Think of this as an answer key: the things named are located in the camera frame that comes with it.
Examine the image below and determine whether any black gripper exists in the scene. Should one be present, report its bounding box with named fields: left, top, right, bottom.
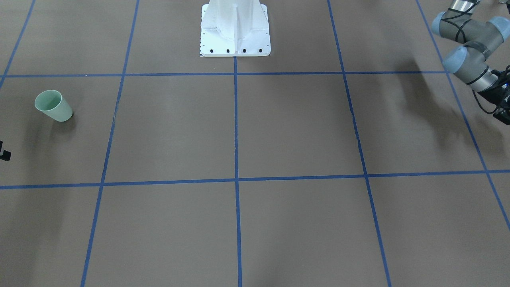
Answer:
left=478, top=67, right=510, bottom=125

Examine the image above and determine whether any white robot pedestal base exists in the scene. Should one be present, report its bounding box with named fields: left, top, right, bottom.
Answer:
left=199, top=0, right=271, bottom=57

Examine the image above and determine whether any green plastic cup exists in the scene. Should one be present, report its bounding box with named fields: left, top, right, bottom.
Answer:
left=34, top=90, right=73, bottom=122

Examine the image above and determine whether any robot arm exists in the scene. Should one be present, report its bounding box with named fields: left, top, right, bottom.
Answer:
left=431, top=0, right=510, bottom=125

